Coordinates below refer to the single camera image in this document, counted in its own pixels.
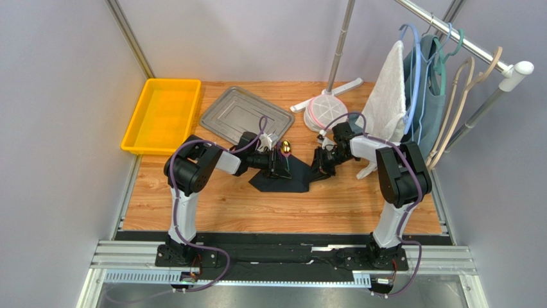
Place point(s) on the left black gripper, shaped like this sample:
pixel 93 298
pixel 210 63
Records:
pixel 275 165

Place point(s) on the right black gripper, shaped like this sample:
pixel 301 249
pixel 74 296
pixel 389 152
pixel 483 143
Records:
pixel 324 159

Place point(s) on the gold iridescent spoon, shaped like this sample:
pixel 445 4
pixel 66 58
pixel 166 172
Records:
pixel 286 147

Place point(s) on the black paper napkin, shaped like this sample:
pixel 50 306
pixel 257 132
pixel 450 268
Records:
pixel 299 182

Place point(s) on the purple iridescent fork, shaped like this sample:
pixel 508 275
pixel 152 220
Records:
pixel 280 149

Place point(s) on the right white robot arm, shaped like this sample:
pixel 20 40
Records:
pixel 403 180

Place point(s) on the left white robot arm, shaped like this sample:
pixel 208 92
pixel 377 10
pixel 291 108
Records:
pixel 188 171

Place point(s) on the pink white round container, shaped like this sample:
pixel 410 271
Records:
pixel 323 112

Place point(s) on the silver metal tray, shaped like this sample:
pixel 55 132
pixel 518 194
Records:
pixel 238 110

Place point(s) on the white towel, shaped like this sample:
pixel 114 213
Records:
pixel 386 105

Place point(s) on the blue clothes hanger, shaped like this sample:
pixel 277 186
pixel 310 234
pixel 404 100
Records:
pixel 424 107

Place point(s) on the yellow plastic bin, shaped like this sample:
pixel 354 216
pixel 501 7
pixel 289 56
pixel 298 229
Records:
pixel 164 116

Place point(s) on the teal grey garment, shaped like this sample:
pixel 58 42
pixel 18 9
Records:
pixel 392 95

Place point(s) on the green clothes hanger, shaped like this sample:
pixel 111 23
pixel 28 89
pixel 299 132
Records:
pixel 442 59

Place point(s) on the beige clothes hanger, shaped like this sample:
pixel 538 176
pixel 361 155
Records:
pixel 453 111
pixel 478 81

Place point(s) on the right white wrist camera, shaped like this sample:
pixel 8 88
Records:
pixel 324 141

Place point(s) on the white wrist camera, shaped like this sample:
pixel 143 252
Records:
pixel 324 141
pixel 267 141

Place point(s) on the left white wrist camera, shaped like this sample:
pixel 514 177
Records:
pixel 267 141

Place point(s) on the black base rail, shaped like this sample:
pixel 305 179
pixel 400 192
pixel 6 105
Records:
pixel 273 257

